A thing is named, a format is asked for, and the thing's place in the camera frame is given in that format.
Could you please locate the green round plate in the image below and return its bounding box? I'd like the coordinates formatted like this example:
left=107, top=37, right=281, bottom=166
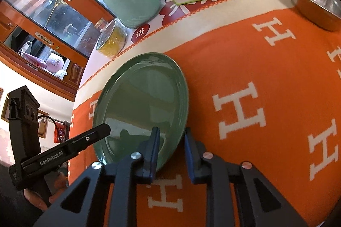
left=92, top=52, right=189, bottom=170

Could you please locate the left hand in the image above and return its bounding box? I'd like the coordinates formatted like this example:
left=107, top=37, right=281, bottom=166
left=23, top=172, right=68, bottom=211

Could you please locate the orange H pattern blanket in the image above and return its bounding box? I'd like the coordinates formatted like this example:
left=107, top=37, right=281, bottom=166
left=71, top=0, right=340, bottom=226

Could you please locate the yellow foil bowl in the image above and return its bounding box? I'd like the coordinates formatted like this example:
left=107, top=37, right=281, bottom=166
left=96, top=18, right=127, bottom=58

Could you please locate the mint green canister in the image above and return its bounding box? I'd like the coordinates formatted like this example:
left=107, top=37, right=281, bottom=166
left=103, top=0, right=162, bottom=29

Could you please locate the pink printed tablecloth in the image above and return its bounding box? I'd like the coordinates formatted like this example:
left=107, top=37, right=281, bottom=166
left=77, top=0, right=320, bottom=89

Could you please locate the black cable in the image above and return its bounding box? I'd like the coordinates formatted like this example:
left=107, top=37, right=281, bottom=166
left=37, top=115, right=61, bottom=137

